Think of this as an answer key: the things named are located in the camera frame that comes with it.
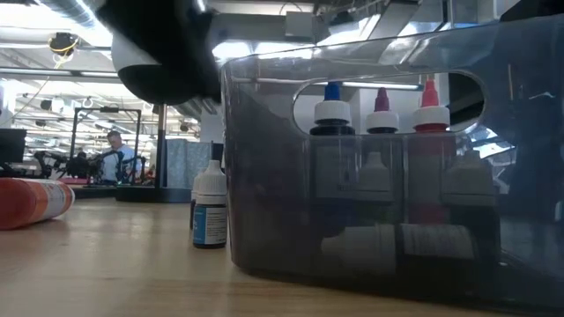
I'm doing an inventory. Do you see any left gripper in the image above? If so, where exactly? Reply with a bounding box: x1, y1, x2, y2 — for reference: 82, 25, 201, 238
95, 0, 221, 100

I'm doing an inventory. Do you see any large blue food coloring bottle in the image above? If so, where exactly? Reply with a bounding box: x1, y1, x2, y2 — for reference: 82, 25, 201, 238
308, 81, 357, 239

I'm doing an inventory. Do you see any smoky translucent plastic bin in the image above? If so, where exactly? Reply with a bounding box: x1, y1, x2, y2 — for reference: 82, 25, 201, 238
219, 12, 564, 309

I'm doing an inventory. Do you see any small blue-label dropper bottle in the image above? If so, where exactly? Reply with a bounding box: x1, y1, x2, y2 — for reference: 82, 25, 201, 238
192, 159, 228, 250

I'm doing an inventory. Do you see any large maroon food coloring bottle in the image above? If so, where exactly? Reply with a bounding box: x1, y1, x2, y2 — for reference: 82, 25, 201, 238
364, 86, 404, 230

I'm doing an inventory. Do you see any large red food coloring bottle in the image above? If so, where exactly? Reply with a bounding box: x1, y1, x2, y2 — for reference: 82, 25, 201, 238
407, 78, 457, 225

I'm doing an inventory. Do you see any hanging ceiling device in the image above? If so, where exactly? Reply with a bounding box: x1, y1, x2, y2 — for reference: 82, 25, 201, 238
48, 31, 80, 57

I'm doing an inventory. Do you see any grey-blue partition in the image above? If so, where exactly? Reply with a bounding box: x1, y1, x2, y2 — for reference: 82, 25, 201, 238
166, 138, 213, 191

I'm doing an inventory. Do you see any person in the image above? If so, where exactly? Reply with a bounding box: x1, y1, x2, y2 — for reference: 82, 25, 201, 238
100, 130, 143, 184

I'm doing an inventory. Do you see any black monitor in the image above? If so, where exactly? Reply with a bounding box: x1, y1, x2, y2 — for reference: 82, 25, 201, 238
0, 128, 28, 165

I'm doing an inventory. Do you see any ceiling light strip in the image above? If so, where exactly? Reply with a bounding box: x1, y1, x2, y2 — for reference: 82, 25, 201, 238
341, 80, 419, 92

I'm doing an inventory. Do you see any black rig frame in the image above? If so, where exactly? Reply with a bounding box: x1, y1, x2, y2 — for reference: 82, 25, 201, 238
69, 107, 143, 186

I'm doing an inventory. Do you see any black aluminium table frame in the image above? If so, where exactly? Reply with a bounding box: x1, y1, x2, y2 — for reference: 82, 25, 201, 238
70, 187, 230, 204

